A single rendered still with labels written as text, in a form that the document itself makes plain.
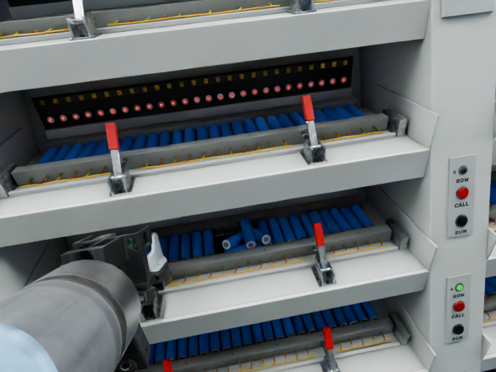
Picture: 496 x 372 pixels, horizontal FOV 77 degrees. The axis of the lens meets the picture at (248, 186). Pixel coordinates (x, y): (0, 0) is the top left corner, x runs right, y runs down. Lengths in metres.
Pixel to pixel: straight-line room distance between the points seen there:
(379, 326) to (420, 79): 0.43
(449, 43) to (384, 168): 0.18
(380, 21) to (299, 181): 0.23
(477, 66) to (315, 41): 0.22
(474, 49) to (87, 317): 0.52
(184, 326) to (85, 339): 0.30
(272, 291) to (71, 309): 0.33
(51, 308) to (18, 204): 0.30
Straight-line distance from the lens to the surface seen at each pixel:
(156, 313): 0.50
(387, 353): 0.68
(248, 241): 0.52
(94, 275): 0.27
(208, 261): 0.52
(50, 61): 0.45
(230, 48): 0.42
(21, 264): 0.59
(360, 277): 0.53
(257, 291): 0.50
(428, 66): 0.50
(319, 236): 0.49
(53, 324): 0.21
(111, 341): 0.24
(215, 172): 0.44
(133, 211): 0.44
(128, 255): 0.37
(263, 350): 0.63
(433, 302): 0.60
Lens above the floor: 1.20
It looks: 14 degrees down
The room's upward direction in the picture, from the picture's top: 8 degrees counter-clockwise
